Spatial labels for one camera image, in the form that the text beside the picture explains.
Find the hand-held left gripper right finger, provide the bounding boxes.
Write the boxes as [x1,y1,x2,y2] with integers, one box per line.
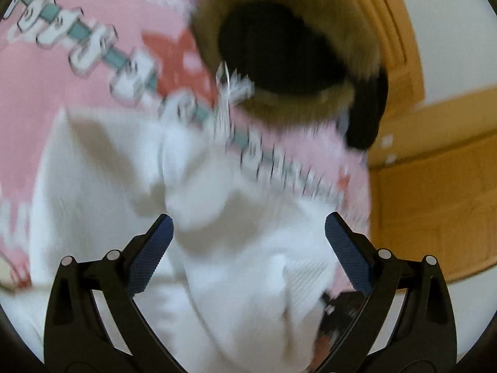
[314,212,457,373]

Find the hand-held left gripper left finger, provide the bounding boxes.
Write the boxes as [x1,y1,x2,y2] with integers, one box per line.
[43,214,187,373]

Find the white printed zip hoodie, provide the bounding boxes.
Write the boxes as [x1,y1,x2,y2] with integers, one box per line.
[23,62,350,373]

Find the wooden wardrobe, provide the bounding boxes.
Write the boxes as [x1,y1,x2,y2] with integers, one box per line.
[367,87,497,284]

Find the pink printed blanket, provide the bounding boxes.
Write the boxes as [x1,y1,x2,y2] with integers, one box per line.
[0,0,371,292]

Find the wooden slatted headboard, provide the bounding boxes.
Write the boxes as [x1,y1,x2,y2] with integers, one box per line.
[322,0,426,125]

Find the black coat with fur hood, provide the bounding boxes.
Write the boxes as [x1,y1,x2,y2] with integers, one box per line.
[190,0,389,150]

